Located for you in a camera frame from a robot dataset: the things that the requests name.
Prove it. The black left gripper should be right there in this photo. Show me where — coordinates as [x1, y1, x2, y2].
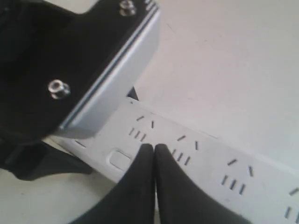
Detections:
[0, 140, 93, 181]

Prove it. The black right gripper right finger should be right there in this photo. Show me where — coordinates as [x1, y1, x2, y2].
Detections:
[154, 144, 250, 224]

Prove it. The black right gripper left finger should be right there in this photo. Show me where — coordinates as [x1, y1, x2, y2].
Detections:
[74, 144, 155, 224]

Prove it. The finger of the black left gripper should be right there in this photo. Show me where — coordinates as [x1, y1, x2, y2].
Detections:
[127, 87, 139, 101]

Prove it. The white five-outlet power strip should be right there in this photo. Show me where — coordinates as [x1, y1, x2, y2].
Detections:
[53, 98, 299, 224]

